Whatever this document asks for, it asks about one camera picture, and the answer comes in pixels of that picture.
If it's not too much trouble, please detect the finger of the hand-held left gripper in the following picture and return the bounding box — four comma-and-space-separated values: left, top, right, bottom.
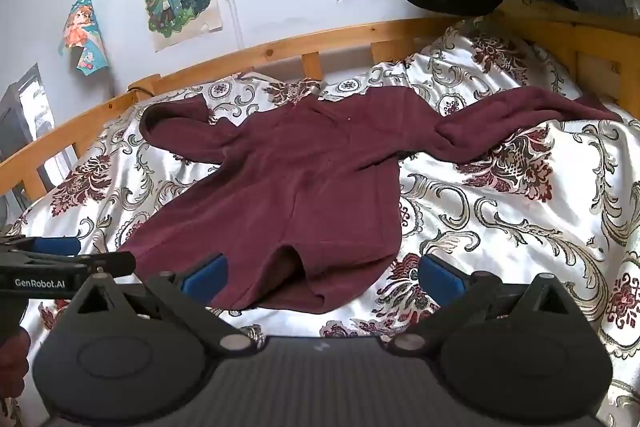
75, 251, 137, 281
0, 234, 82, 258

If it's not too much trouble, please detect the floral satin bedspread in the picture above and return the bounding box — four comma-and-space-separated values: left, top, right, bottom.
0, 17, 640, 427

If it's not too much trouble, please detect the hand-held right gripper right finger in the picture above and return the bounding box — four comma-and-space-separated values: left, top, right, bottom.
387, 253, 590, 356

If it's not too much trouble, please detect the maroon long-sleeved garment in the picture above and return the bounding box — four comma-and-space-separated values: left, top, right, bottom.
117, 86, 624, 315

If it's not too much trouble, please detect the small curled cartoon wall poster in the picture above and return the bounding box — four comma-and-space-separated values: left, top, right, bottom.
61, 0, 110, 78

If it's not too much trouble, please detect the person's left hand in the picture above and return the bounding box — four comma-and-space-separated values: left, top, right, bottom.
0, 329, 32, 405

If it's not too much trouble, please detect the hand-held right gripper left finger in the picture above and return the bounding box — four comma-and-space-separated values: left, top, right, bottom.
67, 252, 257, 354

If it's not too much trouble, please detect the grey framed window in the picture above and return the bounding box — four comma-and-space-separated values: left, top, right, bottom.
0, 63, 77, 228

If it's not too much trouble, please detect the wooden bed frame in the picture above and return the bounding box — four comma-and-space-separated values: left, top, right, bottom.
0, 0, 640, 204

